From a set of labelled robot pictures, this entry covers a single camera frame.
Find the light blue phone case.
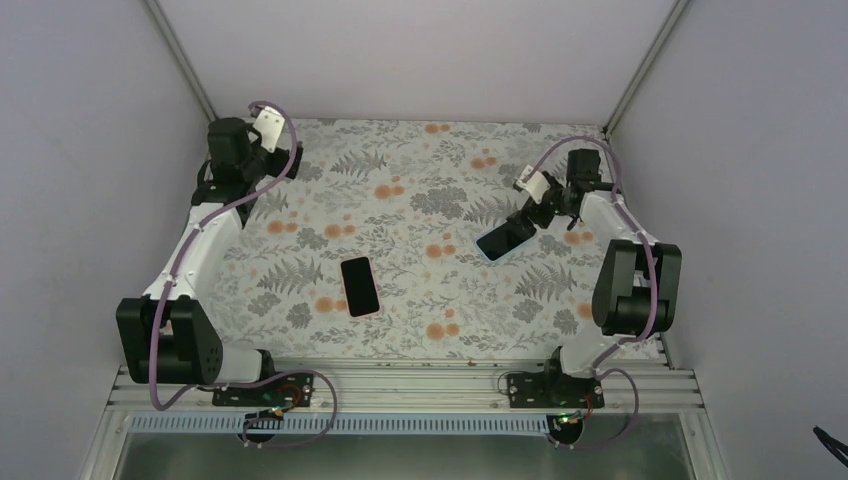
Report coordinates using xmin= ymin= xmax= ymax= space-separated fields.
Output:
xmin=475 ymin=220 xmax=539 ymax=267

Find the teal smartphone black screen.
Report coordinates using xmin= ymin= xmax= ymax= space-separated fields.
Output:
xmin=341 ymin=256 xmax=381 ymax=317

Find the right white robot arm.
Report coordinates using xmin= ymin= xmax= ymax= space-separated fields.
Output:
xmin=508 ymin=149 xmax=682 ymax=407

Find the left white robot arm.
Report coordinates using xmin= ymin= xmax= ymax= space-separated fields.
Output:
xmin=116 ymin=106 xmax=303 ymax=405

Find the floral patterned table mat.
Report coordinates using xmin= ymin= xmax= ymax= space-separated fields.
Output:
xmin=206 ymin=119 xmax=605 ymax=360

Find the black object bottom right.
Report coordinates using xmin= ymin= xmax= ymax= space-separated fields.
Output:
xmin=812 ymin=425 xmax=848 ymax=467

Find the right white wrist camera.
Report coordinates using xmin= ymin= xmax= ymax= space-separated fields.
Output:
xmin=513 ymin=165 xmax=551 ymax=204

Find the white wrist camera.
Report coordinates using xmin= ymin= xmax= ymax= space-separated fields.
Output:
xmin=513 ymin=165 xmax=551 ymax=204
xmin=252 ymin=106 xmax=287 ymax=153

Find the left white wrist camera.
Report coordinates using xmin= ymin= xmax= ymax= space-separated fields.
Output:
xmin=252 ymin=106 xmax=287 ymax=153

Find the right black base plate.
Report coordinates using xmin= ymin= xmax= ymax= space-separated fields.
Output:
xmin=506 ymin=372 xmax=605 ymax=409

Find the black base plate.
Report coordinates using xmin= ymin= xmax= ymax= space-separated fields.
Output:
xmin=506 ymin=372 xmax=605 ymax=409
xmin=212 ymin=373 xmax=314 ymax=409

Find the aluminium rail frame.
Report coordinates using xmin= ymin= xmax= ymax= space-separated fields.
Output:
xmin=105 ymin=360 xmax=705 ymax=415

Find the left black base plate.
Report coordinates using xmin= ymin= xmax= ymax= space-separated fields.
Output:
xmin=212 ymin=373 xmax=314 ymax=409

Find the grey slotted cable duct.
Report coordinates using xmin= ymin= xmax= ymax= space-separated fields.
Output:
xmin=129 ymin=412 xmax=550 ymax=436

